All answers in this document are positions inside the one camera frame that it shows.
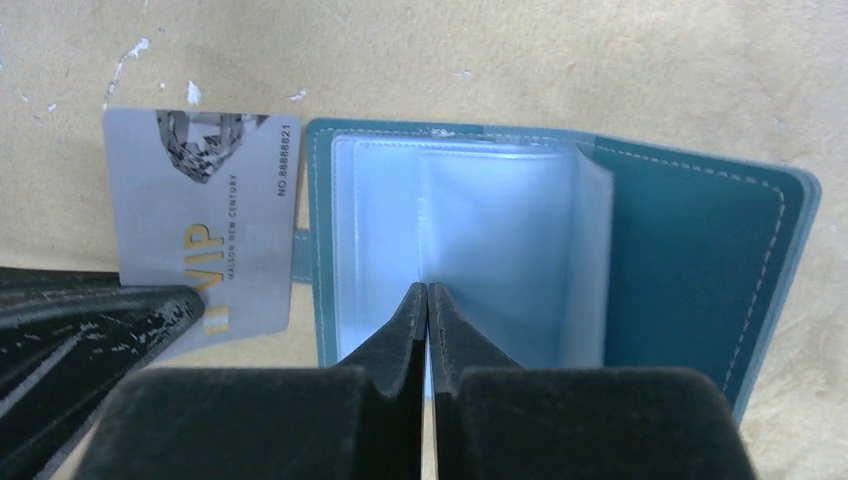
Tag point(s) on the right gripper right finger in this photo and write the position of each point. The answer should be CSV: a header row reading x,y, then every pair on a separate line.
x,y
497,420

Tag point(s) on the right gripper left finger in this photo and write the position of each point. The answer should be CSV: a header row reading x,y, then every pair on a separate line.
x,y
358,419

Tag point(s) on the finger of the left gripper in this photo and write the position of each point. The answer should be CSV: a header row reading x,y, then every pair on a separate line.
x,y
67,339

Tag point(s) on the blue leather card holder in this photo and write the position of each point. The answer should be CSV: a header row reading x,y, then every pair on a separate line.
x,y
564,249

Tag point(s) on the silver VIP card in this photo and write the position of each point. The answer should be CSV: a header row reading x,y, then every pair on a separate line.
x,y
207,200

